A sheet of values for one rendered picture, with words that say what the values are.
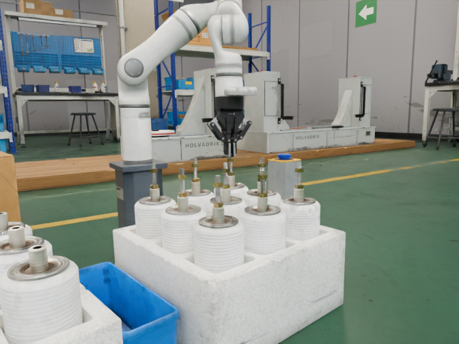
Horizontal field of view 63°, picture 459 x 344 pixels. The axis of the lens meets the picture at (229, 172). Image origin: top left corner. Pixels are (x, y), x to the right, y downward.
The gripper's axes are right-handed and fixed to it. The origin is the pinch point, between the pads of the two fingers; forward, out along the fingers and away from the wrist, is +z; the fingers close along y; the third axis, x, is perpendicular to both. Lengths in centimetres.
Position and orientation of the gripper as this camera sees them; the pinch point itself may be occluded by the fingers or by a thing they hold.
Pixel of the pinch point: (230, 149)
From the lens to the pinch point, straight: 101.6
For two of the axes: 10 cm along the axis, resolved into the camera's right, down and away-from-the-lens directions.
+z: 0.2, 9.9, 1.7
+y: -8.8, 1.0, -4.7
